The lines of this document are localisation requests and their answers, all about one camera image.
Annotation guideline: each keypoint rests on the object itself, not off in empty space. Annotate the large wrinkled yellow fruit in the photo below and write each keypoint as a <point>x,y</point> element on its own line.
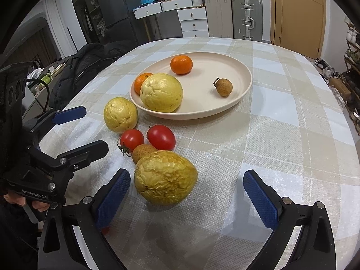
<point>166,177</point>

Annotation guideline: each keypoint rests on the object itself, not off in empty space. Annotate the wooden shoe rack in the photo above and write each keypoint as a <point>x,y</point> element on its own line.
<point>351,70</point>

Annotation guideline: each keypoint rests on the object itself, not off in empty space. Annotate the orange mandarin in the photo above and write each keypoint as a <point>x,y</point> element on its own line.
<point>181,64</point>
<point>139,83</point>

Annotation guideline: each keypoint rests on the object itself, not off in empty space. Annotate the white desk with drawers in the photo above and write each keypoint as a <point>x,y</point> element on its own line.
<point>194,22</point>

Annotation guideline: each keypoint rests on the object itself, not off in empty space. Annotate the green mug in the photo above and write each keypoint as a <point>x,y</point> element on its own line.
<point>46,78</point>

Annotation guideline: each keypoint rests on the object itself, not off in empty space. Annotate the black puffer jacket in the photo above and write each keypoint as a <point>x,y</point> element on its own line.
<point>81,67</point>

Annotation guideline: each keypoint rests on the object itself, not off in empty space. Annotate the silver suitcase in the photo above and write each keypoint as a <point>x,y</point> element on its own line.
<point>247,18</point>

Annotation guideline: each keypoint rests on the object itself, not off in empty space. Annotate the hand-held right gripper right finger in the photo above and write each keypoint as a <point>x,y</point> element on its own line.
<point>260,199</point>

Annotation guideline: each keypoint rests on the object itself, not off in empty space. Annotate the dark grey refrigerator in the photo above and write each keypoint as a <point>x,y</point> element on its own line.
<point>118,5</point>

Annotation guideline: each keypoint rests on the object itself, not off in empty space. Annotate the person's left forearm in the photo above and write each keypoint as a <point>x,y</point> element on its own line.
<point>14,239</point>

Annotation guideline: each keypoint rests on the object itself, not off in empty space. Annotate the small wrinkled yellow fruit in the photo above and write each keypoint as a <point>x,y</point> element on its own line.
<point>120,114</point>

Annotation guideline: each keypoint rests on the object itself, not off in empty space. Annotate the beige checkered tablecloth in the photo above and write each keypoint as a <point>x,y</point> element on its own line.
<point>267,146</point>

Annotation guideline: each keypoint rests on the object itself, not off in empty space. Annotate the person's left hand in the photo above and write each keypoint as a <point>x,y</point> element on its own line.
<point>17,199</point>

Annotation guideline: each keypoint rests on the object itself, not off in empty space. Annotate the row of colourful shoes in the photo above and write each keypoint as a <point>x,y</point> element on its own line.
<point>351,35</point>

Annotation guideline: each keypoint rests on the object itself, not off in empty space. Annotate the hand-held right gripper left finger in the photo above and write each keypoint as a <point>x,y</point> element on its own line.
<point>112,199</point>

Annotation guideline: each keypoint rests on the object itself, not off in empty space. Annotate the tall dark glass cabinet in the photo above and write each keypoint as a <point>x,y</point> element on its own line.
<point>84,11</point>

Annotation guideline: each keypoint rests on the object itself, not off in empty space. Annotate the brown cardboard carton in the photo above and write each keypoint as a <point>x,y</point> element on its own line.
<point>338,85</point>

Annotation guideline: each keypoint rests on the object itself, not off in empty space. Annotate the cream round plate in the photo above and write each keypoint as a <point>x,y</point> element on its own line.
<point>202,101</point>

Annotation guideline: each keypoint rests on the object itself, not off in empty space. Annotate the wooden door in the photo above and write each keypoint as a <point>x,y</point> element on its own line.
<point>298,19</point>

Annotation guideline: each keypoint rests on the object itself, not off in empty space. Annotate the beige suitcase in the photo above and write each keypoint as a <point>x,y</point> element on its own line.
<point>218,15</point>

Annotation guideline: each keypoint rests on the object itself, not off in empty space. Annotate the pile of white sneakers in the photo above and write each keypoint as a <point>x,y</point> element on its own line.
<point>327,71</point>

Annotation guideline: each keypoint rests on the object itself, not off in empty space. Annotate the oval red tomato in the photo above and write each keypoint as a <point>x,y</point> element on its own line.
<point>161,137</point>

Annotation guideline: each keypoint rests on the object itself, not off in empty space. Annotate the smooth yellow fruit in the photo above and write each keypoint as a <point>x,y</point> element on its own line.
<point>161,94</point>

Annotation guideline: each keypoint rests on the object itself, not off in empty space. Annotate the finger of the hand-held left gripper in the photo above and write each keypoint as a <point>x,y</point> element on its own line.
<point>90,152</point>
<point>71,115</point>

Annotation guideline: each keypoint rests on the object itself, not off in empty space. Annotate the brown longan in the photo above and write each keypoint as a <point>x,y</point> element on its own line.
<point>224,87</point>
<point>142,152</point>

